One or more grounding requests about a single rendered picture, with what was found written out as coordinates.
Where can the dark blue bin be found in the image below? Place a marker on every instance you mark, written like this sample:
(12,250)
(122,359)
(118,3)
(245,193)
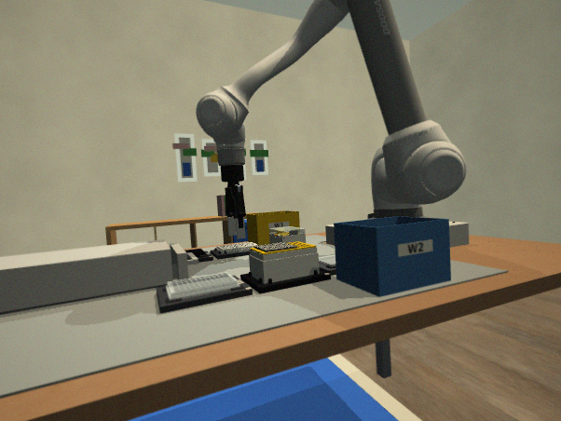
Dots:
(404,254)

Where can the yellow open bin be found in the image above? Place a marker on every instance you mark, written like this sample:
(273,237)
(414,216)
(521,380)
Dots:
(258,224)

